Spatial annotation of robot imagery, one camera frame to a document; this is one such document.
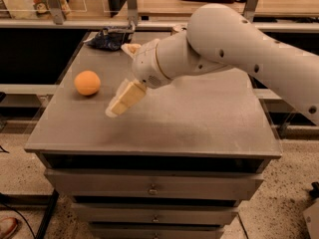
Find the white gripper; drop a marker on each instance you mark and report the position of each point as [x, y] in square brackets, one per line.
[146, 65]

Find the orange fruit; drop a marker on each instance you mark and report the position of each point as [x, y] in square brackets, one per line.
[87, 83]

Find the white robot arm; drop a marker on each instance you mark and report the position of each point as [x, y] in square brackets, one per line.
[216, 39]

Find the blue chip bag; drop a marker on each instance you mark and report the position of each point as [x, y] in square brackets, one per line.
[110, 39]

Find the gold soda can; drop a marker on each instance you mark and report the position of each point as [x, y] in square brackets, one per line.
[178, 28]

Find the grey drawer cabinet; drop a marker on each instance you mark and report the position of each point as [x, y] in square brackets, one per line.
[174, 166]

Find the red shoe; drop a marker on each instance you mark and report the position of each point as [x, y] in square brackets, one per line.
[7, 227]

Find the grey box on floor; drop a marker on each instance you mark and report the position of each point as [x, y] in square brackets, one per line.
[311, 216]

